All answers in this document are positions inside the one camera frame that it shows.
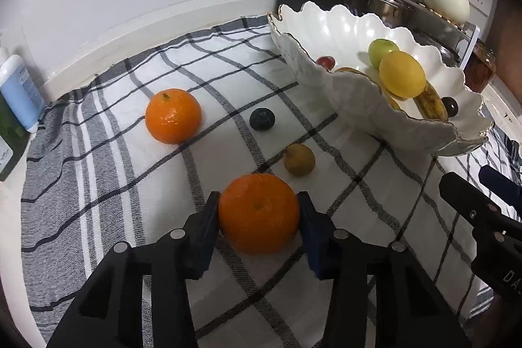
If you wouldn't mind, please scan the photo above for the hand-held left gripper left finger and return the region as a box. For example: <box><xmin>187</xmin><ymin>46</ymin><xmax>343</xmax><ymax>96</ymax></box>
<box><xmin>47</xmin><ymin>191</ymin><xmax>221</xmax><ymax>348</ymax></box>

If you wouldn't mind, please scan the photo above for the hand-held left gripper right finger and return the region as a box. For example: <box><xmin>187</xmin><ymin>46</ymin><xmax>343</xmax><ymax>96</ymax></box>
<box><xmin>297</xmin><ymin>191</ymin><xmax>471</xmax><ymax>348</ymax></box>

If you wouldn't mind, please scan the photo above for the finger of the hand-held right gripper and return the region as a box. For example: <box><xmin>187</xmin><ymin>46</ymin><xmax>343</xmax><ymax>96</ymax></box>
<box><xmin>439</xmin><ymin>172</ymin><xmax>522</xmax><ymax>251</ymax></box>
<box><xmin>479</xmin><ymin>165</ymin><xmax>522</xmax><ymax>216</ymax></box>

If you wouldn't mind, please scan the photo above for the orange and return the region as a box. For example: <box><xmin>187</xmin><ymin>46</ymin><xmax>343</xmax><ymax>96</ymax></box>
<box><xmin>145</xmin><ymin>88</ymin><xmax>202</xmax><ymax>145</ymax></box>
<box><xmin>218</xmin><ymin>174</ymin><xmax>301</xmax><ymax>255</ymax></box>

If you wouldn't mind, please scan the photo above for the dark purple plum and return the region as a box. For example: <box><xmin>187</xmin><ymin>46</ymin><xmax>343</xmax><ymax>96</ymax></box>
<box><xmin>441</xmin><ymin>96</ymin><xmax>459</xmax><ymax>118</ymax></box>

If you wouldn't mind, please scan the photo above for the spotted yellow banana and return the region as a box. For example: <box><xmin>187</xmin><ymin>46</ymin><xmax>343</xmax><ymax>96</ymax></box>
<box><xmin>412</xmin><ymin>83</ymin><xmax>449</xmax><ymax>122</ymax></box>

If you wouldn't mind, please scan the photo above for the yellow orange mango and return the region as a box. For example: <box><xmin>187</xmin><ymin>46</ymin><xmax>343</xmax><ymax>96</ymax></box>
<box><xmin>334</xmin><ymin>66</ymin><xmax>404</xmax><ymax>111</ymax></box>

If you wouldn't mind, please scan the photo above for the white scalloped bowl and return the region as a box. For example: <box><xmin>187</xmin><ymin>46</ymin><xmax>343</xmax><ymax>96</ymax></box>
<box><xmin>267</xmin><ymin>1</ymin><xmax>495</xmax><ymax>157</ymax></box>

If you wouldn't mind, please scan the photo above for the yellow lemon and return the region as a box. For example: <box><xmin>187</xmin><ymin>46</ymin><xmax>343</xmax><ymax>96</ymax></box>
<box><xmin>378</xmin><ymin>51</ymin><xmax>427</xmax><ymax>98</ymax></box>

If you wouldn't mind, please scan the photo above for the green apple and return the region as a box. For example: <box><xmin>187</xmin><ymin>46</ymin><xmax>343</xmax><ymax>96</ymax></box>
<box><xmin>368</xmin><ymin>39</ymin><xmax>400</xmax><ymax>69</ymax></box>

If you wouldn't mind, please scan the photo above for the brown longan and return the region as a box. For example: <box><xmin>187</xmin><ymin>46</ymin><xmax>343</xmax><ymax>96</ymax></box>
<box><xmin>284</xmin><ymin>143</ymin><xmax>316</xmax><ymax>177</ymax></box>

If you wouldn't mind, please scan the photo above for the black white checked cloth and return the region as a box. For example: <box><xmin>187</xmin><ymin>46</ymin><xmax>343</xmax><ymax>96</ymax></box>
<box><xmin>20</xmin><ymin>16</ymin><xmax>522</xmax><ymax>348</ymax></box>

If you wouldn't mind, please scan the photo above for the dark blueberry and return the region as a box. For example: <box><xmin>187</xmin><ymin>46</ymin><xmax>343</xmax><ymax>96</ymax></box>
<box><xmin>250</xmin><ymin>107</ymin><xmax>276</xmax><ymax>132</ymax></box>

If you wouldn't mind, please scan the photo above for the pot storage rack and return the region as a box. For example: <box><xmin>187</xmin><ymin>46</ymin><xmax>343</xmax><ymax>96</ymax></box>
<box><xmin>343</xmin><ymin>0</ymin><xmax>481</xmax><ymax>69</ymax></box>

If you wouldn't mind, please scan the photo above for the brown wooden cutting board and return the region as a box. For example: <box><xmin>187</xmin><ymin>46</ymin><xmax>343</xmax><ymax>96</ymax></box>
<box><xmin>489</xmin><ymin>0</ymin><xmax>522</xmax><ymax>88</ymax></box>

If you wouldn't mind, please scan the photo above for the green dish soap bottle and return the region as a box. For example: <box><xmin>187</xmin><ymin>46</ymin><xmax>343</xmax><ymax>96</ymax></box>
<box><xmin>0</xmin><ymin>93</ymin><xmax>29</xmax><ymax>181</ymax></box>

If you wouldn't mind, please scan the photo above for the steel stock pot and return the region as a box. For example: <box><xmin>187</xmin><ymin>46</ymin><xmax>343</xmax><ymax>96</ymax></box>
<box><xmin>345</xmin><ymin>0</ymin><xmax>412</xmax><ymax>24</ymax></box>

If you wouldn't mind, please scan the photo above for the white blue pump bottle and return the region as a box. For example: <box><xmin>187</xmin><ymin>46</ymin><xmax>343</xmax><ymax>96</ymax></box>
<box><xmin>0</xmin><ymin>46</ymin><xmax>45</xmax><ymax>133</ymax></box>

